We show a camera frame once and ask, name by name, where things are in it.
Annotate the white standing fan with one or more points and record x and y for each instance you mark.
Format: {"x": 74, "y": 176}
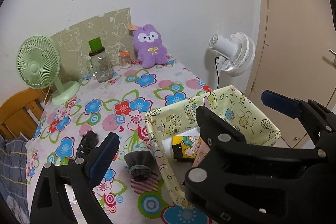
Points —
{"x": 234, "y": 55}

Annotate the black plastic bag bundle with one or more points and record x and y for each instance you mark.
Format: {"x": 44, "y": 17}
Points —
{"x": 87, "y": 143}

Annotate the beige door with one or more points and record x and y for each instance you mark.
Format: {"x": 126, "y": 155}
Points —
{"x": 294, "y": 57}

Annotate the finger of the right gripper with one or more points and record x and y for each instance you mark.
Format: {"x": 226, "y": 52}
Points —
{"x": 316, "y": 119}
{"x": 223, "y": 139}

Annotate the grey plaid pillow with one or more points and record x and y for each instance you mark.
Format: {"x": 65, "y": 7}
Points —
{"x": 13, "y": 177}

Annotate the pink wet wipes pack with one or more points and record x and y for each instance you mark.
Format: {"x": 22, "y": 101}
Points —
{"x": 201, "y": 153}

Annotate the yellow cartoon tissue pack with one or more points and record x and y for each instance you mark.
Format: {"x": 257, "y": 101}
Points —
{"x": 185, "y": 148}

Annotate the glass jar with green lid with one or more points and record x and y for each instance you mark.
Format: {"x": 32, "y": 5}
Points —
{"x": 98, "y": 63}

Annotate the small jar with orange lid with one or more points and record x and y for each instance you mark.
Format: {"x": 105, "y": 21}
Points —
{"x": 124, "y": 59}

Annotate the floral tablecloth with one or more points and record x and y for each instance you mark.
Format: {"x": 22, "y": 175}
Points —
{"x": 118, "y": 105}

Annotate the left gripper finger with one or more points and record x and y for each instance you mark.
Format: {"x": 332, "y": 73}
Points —
{"x": 50, "y": 201}

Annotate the green patterned cardboard panel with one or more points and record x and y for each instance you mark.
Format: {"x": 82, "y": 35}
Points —
{"x": 73, "y": 42}

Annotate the grey drawstring pouch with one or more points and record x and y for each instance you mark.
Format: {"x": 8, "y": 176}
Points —
{"x": 139, "y": 164}

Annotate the green desk fan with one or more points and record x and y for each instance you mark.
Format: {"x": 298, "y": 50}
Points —
{"x": 38, "y": 65}

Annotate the purple plush bunny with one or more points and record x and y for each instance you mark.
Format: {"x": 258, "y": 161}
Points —
{"x": 147, "y": 42}

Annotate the yellow patterned storage box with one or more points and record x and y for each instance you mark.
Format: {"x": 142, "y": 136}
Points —
{"x": 228, "y": 103}

